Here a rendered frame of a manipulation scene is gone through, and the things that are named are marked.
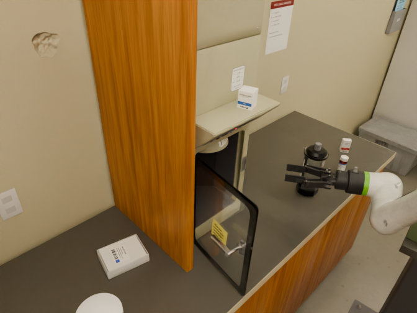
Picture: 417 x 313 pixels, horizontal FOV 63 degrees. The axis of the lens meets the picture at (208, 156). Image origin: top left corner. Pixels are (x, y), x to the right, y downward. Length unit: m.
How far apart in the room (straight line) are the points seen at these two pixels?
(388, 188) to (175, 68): 0.89
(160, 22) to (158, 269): 0.86
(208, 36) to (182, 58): 0.17
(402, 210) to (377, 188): 0.17
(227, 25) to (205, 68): 0.14
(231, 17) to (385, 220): 0.84
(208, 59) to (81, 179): 0.75
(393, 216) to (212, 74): 0.75
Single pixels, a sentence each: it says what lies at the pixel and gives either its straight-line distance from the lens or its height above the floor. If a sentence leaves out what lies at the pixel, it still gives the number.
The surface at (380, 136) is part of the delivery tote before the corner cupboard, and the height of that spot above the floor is 0.33.
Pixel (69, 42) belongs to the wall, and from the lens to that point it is 1.26.
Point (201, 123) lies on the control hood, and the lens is 1.02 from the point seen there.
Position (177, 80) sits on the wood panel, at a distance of 0.89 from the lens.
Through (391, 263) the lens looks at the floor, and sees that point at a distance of 2.94.
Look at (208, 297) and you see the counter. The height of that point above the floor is 0.94.
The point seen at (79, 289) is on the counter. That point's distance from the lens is 1.35.
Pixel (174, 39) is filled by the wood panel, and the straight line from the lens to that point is 0.86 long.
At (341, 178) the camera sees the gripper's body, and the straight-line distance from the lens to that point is 1.39.
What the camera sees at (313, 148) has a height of 1.18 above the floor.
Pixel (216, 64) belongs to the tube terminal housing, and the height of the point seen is 1.65.
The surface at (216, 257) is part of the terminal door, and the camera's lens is 1.23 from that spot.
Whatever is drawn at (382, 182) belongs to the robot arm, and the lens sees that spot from 1.40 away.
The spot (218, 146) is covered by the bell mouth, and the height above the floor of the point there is 1.33.
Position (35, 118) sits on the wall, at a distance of 1.29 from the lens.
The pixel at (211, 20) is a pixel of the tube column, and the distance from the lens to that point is 1.00.
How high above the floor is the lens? 2.01
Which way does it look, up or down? 34 degrees down
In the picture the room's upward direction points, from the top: 3 degrees clockwise
